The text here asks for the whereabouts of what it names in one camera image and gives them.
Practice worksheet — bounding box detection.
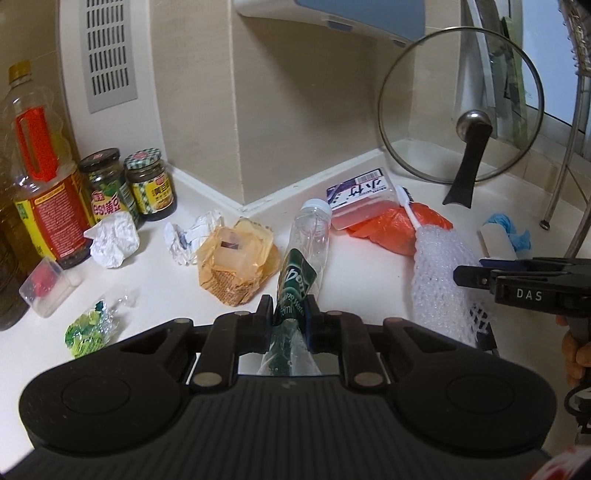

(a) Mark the checked lid sauce jar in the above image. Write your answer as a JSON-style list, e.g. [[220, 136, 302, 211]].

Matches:
[[124, 148, 177, 222]]

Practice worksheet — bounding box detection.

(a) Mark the crumpled white paper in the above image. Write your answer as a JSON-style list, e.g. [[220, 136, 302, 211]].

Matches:
[[83, 212, 140, 269]]

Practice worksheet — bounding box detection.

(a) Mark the white blue wall appliance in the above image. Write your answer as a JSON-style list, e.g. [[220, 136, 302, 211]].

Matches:
[[233, 0, 428, 47]]

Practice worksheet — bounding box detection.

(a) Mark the steel dish rack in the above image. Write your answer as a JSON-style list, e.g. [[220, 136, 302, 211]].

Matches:
[[540, 0, 591, 259]]

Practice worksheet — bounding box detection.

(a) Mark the crumpled clear white wrapper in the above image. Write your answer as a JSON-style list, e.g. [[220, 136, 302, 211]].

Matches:
[[164, 210, 225, 266]]

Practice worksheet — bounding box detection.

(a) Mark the grey wall vent grille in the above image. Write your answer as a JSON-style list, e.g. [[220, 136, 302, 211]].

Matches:
[[83, 0, 139, 114]]

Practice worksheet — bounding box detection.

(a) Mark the white toothbrush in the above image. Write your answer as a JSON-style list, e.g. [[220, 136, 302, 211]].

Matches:
[[394, 185, 423, 232]]

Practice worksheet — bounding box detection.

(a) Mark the blue crumpled glove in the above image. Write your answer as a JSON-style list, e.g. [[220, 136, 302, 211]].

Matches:
[[487, 212, 532, 252]]

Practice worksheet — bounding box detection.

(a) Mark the tan crumpled wrapper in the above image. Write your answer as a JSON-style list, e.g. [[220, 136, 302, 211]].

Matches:
[[196, 217, 281, 308]]

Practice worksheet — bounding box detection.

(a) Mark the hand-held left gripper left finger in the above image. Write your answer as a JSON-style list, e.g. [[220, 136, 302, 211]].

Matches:
[[111, 294, 277, 393]]

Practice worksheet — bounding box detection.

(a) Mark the white foam net sleeve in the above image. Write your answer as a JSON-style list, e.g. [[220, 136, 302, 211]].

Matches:
[[409, 226, 495, 347]]

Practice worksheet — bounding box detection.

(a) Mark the orange plastic bag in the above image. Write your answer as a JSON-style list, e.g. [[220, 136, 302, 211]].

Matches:
[[346, 203, 454, 257]]

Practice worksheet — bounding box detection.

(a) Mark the red label pickle jar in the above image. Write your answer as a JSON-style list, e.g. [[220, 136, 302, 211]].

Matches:
[[78, 148, 139, 227]]

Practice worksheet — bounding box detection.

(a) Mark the green candy wrapper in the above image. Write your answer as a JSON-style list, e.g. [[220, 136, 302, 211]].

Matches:
[[64, 288, 139, 360]]

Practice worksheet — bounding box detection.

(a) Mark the clear plastic box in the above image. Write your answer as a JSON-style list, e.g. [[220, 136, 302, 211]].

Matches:
[[325, 167, 400, 230]]

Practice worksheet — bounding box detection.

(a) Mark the person's right hand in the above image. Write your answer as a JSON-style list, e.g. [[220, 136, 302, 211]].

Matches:
[[561, 330, 591, 388]]

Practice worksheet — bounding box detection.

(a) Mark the red white printed clothing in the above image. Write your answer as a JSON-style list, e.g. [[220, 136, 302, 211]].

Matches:
[[531, 452, 591, 480]]

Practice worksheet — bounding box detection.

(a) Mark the blue label oil bottle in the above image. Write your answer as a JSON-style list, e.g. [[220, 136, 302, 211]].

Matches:
[[0, 152, 32, 331]]

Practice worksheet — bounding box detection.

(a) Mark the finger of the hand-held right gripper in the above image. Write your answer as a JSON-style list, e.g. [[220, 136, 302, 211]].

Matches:
[[453, 265, 522, 289], [479, 257, 591, 271]]

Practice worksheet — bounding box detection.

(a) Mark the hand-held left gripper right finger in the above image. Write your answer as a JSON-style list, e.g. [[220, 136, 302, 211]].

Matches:
[[302, 298, 467, 393]]

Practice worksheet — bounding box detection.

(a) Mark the glass pot lid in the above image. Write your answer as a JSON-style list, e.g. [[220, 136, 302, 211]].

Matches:
[[379, 25, 546, 206]]

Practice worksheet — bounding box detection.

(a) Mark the red handle oil bottle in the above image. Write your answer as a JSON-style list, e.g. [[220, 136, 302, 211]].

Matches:
[[0, 62, 95, 271]]

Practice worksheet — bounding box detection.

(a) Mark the clear bottle green label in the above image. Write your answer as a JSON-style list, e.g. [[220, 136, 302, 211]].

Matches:
[[256, 198, 333, 377]]

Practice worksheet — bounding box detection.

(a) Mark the small clear pink box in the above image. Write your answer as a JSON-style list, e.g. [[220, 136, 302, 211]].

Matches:
[[18, 256, 84, 319]]

